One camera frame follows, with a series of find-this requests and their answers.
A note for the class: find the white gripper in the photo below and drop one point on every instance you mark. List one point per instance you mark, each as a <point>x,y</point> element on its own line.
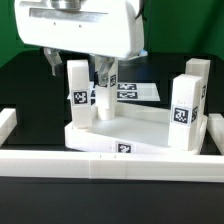
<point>112,28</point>

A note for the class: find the white desk top tray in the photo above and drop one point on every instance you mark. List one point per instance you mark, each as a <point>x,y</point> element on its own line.
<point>135,129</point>

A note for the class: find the fiducial marker sheet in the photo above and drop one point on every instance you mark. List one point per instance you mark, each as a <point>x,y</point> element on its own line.
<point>126,92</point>

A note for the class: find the white left fence block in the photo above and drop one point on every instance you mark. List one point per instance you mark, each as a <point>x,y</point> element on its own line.
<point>8,121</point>

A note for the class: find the white fence block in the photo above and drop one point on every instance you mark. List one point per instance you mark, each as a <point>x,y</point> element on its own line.
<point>216,130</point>
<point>8,121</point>

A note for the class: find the white front fence bar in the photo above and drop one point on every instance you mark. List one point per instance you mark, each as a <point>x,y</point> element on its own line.
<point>58,164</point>

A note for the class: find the white right fence block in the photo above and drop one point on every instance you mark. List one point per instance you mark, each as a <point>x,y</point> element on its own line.
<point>216,130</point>

